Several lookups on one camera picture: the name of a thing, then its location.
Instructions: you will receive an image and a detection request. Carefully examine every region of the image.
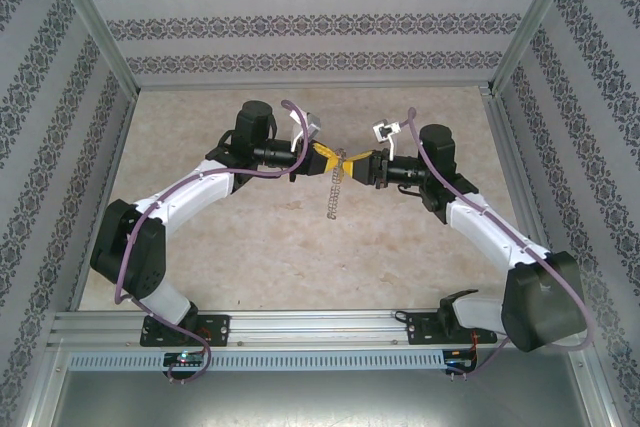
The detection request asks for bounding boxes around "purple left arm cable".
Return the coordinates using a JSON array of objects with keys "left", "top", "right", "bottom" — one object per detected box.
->
[{"left": 113, "top": 99, "right": 314, "bottom": 384}]

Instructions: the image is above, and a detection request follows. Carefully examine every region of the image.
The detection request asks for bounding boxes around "aluminium mounting rail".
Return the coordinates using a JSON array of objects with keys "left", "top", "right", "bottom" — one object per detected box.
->
[{"left": 47, "top": 310, "right": 594, "bottom": 349}]

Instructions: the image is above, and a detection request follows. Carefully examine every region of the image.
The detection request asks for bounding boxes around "grey sheet metal panel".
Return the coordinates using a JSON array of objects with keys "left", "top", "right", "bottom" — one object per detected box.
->
[{"left": 47, "top": 369, "right": 589, "bottom": 427}]

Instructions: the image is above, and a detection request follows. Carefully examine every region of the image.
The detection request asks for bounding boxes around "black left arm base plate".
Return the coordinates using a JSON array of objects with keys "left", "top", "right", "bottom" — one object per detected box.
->
[{"left": 139, "top": 314, "right": 232, "bottom": 348}]

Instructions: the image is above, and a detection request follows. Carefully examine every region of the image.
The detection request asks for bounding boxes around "grey slotted cable duct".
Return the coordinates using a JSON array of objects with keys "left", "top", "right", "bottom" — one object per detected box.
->
[{"left": 67, "top": 350, "right": 446, "bottom": 371}]

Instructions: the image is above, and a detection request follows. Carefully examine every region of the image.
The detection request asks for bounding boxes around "aluminium side rail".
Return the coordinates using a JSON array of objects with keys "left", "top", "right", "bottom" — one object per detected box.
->
[
  {"left": 479, "top": 85, "right": 551, "bottom": 251},
  {"left": 67, "top": 89, "right": 141, "bottom": 312}
]

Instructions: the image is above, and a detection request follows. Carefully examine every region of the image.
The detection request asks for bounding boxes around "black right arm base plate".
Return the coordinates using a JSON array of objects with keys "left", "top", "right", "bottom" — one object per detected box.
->
[{"left": 405, "top": 311, "right": 499, "bottom": 347}]

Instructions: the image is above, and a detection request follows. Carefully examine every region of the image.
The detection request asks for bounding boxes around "aluminium frame post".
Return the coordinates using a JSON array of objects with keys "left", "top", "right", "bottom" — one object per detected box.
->
[
  {"left": 488, "top": 0, "right": 585, "bottom": 93},
  {"left": 39, "top": 0, "right": 140, "bottom": 96}
]

